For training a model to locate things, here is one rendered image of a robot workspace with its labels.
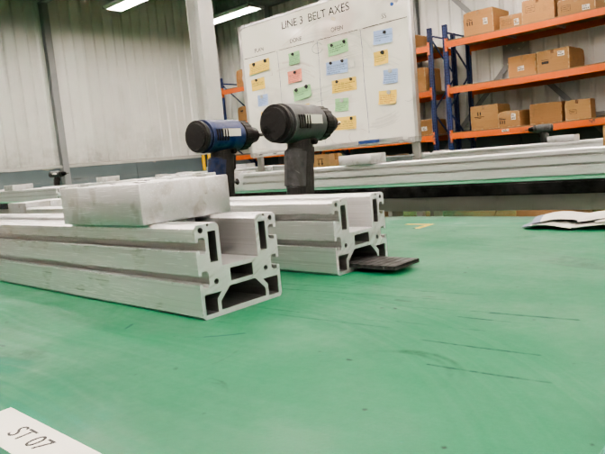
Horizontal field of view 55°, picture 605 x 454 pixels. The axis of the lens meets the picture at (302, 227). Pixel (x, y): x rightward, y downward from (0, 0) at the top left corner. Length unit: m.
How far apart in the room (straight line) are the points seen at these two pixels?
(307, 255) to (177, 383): 0.33
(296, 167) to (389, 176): 1.47
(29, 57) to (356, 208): 13.08
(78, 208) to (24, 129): 12.71
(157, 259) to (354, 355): 0.24
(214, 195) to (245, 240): 0.07
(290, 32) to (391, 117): 1.04
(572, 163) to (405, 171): 0.60
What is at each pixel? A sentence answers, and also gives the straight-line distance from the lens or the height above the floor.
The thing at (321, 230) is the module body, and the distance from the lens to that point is 0.66.
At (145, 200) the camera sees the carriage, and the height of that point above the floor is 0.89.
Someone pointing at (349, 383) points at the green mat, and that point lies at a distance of 0.36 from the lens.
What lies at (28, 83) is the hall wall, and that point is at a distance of 13.53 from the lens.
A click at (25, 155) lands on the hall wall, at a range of 13.28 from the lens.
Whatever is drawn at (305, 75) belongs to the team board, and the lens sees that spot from 4.26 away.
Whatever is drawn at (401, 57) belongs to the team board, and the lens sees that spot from 3.81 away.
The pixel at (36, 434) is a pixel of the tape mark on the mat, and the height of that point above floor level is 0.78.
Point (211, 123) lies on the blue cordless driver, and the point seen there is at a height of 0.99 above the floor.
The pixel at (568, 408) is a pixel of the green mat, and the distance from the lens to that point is 0.33.
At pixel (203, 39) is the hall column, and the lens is 9.42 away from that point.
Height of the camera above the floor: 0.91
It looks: 7 degrees down
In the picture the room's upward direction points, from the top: 5 degrees counter-clockwise
